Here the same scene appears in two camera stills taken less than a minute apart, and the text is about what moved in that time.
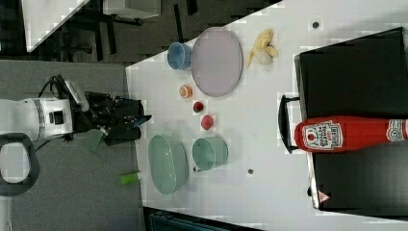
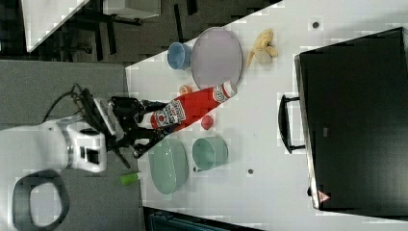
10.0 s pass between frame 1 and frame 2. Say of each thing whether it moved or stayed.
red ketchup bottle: moved
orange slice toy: stayed
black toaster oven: stayed
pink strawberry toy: stayed
